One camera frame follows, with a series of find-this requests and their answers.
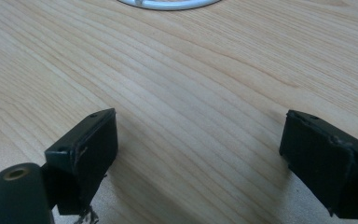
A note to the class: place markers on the white round plate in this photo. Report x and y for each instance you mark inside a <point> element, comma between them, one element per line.
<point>168,3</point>

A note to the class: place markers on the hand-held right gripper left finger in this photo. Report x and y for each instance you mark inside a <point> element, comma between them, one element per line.
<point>88,155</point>

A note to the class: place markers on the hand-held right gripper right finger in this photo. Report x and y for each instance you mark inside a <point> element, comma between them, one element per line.
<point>326,165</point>

